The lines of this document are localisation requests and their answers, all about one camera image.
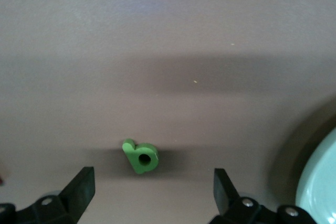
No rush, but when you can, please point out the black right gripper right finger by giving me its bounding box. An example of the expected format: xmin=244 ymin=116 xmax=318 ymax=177
xmin=208 ymin=168 xmax=316 ymax=224

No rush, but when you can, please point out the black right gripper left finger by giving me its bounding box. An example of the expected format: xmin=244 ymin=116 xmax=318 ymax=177
xmin=0 ymin=166 xmax=96 ymax=224

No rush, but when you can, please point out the green letter q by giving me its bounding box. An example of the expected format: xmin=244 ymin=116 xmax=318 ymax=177
xmin=122 ymin=138 xmax=159 ymax=175

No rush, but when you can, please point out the light green plate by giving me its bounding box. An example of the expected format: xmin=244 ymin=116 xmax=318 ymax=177
xmin=295 ymin=126 xmax=336 ymax=224

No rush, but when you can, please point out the brown table cover sheet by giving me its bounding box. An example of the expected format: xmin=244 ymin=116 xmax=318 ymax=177
xmin=0 ymin=0 xmax=336 ymax=224

